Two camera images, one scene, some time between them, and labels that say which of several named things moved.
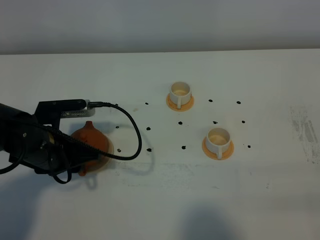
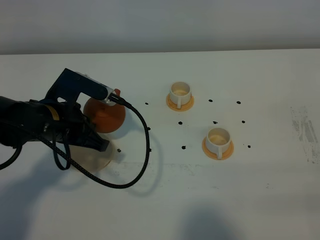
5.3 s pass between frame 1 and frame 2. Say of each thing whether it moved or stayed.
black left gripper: moved
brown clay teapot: moved
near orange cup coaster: stayed
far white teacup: stayed
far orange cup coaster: stayed
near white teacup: stayed
